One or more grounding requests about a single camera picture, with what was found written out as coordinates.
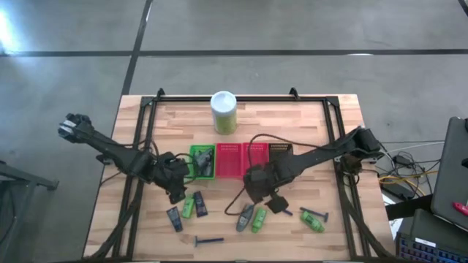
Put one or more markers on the white paper sheet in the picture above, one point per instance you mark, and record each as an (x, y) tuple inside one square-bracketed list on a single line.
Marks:
[(392, 228)]

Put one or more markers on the black equipment box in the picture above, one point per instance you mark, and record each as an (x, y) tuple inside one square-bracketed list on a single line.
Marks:
[(428, 226)]

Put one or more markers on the black aluminium table frame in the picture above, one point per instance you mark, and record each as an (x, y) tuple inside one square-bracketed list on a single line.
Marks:
[(256, 98)]

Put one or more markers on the black power adapter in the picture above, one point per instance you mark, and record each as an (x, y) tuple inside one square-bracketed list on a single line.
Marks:
[(396, 190)]

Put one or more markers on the grey travel bottle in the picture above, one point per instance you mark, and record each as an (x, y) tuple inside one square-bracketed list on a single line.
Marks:
[(204, 162), (245, 219)]

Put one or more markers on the red plastic basket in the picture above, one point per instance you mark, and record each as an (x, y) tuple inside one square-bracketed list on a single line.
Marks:
[(256, 153), (228, 160)]

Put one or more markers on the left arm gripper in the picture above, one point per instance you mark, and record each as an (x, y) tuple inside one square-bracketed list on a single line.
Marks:
[(172, 173)]

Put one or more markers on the dark travel tube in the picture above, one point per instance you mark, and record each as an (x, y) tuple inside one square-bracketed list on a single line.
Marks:
[(200, 204), (174, 219)]

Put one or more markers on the small black adapter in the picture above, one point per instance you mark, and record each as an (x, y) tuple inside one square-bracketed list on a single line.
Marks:
[(402, 160)]

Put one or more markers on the small red object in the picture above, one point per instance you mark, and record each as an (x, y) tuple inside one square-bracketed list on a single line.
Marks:
[(461, 209)]

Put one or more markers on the blue disposable razor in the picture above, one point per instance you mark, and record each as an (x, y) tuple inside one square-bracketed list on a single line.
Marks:
[(312, 212), (288, 212), (212, 240)]

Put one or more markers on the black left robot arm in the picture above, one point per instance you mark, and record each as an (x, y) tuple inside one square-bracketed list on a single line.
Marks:
[(109, 149)]

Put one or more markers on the green plastic basket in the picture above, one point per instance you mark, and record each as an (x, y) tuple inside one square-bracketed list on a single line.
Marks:
[(191, 171)]

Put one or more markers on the black plastic basket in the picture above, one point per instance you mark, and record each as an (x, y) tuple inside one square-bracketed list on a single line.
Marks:
[(279, 148)]

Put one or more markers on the green travel bottle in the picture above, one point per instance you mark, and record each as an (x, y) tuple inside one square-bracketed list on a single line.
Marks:
[(188, 208), (259, 221), (312, 222)]

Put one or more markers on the black backlit keyboard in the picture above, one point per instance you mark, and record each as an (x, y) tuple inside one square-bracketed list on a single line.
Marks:
[(420, 252)]

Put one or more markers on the dark grey laptop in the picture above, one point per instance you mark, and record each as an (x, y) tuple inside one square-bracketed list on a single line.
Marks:
[(451, 171)]

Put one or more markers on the white-lidded green wipes canister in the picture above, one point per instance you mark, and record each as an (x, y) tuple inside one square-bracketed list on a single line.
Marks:
[(223, 109)]

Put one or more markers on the black metal stand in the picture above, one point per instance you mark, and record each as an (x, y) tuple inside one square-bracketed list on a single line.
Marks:
[(29, 176)]

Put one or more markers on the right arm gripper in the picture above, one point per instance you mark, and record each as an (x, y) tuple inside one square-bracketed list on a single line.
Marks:
[(261, 182)]

